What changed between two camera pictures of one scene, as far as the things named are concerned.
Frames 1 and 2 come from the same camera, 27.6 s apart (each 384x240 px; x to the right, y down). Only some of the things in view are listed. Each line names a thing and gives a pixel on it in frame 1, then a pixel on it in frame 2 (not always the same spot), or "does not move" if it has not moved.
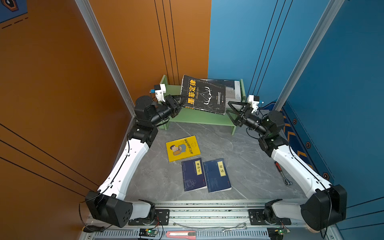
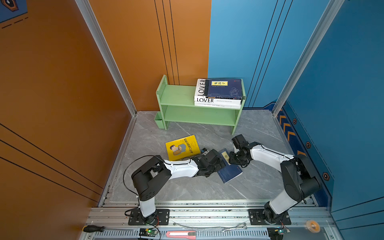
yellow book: [182, 148] does not move
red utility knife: [188, 235] does not move
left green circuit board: [148, 232] does not move
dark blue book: [216, 176] → [230, 171]
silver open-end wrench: [244, 227] does not move
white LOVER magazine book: [233, 89] → [199, 97]
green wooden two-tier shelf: [193, 116] does not move
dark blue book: [193, 175] → [223, 87]
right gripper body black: [241, 122] → [236, 158]
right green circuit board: [276, 233] does not move
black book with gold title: [203, 95] → [239, 98]
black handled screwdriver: [93, 228] does not move
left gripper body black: [173, 110] → [217, 166]
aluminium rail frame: [216, 220] does not move
